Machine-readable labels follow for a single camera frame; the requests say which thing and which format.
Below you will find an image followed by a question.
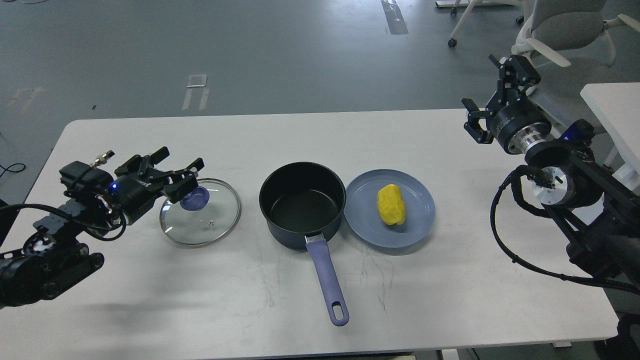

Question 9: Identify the glass pot lid blue knob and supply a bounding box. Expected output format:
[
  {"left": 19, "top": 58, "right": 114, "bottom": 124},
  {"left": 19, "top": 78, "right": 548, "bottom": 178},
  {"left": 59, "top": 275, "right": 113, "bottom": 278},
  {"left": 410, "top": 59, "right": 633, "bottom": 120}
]
[{"left": 159, "top": 178, "right": 242, "bottom": 249}]

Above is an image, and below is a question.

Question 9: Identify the grey office chair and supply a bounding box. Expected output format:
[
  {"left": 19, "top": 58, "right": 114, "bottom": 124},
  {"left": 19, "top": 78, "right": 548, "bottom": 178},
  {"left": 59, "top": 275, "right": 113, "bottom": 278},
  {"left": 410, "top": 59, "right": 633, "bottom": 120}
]
[{"left": 511, "top": 0, "right": 639, "bottom": 141}]

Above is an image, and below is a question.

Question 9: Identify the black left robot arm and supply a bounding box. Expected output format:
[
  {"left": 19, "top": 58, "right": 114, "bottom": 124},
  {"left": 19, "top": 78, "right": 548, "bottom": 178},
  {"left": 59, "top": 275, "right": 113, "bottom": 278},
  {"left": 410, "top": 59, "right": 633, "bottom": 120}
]
[{"left": 0, "top": 146, "right": 205, "bottom": 308}]

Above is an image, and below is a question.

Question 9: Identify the blue plate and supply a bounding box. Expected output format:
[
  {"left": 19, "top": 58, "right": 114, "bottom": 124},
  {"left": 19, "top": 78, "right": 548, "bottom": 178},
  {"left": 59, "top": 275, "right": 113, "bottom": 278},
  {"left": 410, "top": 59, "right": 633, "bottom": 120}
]
[{"left": 344, "top": 169, "right": 435, "bottom": 255}]

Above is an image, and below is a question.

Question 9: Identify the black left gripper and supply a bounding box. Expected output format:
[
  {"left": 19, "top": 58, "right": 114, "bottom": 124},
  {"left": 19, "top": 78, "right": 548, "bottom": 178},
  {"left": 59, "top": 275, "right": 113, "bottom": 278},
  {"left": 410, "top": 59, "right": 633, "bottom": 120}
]
[{"left": 109, "top": 146, "right": 205, "bottom": 225}]

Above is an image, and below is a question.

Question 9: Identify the white chair base with casters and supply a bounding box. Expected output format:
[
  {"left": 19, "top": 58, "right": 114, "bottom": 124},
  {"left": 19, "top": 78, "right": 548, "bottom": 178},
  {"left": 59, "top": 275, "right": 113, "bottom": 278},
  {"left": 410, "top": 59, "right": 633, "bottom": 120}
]
[{"left": 435, "top": 0, "right": 526, "bottom": 48}]

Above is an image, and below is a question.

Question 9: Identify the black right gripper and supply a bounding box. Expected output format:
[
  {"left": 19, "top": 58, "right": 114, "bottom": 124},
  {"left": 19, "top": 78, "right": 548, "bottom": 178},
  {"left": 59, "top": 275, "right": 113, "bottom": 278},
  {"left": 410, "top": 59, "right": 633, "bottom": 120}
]
[{"left": 461, "top": 54, "right": 551, "bottom": 155}]

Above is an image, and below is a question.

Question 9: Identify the dark blue saucepan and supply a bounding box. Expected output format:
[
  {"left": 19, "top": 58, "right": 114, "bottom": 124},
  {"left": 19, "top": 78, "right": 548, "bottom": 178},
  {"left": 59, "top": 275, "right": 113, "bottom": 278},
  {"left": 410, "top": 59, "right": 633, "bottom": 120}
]
[{"left": 258, "top": 161, "right": 350, "bottom": 327}]

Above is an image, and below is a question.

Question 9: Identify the white side table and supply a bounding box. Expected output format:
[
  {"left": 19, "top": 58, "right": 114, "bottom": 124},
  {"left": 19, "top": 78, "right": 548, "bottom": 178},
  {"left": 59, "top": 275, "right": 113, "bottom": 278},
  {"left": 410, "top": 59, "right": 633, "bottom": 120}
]
[{"left": 580, "top": 82, "right": 640, "bottom": 195}]

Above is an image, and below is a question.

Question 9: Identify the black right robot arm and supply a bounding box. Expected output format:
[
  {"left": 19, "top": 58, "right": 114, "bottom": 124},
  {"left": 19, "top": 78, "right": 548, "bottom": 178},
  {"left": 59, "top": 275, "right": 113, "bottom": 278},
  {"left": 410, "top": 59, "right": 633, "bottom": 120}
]
[{"left": 461, "top": 55, "right": 640, "bottom": 296}]

